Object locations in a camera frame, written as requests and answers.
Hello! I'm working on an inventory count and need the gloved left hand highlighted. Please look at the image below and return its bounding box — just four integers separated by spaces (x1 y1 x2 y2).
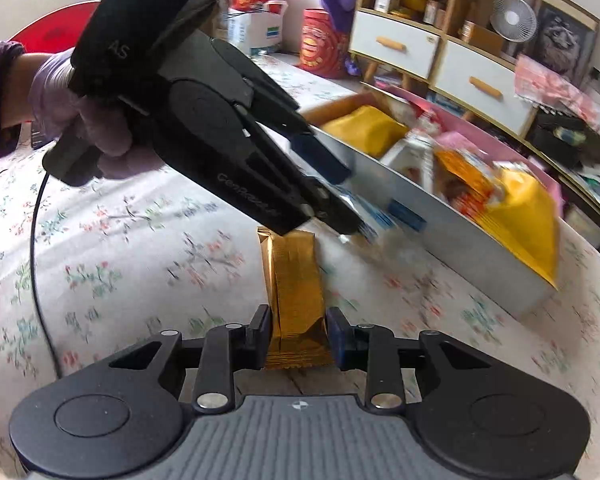
29 50 164 180

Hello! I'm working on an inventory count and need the floral tablecloth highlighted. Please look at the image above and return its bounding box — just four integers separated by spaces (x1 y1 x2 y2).
0 52 600 480

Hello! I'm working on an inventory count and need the large yellow snack bag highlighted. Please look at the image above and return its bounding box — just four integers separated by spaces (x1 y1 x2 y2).
321 105 408 159

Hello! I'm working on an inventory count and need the white desk fan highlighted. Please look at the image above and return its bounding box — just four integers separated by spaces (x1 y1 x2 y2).
490 0 538 58

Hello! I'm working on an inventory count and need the wooden cabinet with drawers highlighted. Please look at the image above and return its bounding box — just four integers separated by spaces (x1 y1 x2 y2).
350 0 600 227

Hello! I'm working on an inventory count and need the pink and white cardboard box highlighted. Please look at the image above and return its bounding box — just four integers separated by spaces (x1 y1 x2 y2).
300 92 555 318

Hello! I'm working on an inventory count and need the yellow pillow snack bag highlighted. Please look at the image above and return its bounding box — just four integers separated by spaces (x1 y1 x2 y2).
476 168 559 288

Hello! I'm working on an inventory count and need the golden brown snack packet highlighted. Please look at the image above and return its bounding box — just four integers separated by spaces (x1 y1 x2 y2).
258 226 332 370

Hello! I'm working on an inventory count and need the orange foil snack packet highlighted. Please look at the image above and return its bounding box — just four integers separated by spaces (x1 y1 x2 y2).
434 148 505 220

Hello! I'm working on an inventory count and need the pink patterned cloth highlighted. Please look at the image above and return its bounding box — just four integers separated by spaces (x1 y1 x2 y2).
514 54 600 135

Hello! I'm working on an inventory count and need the white shopping bag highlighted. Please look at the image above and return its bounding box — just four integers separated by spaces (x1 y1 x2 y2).
227 0 288 56

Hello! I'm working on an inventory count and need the framed cat picture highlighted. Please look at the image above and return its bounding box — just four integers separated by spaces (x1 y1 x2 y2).
524 0 600 87

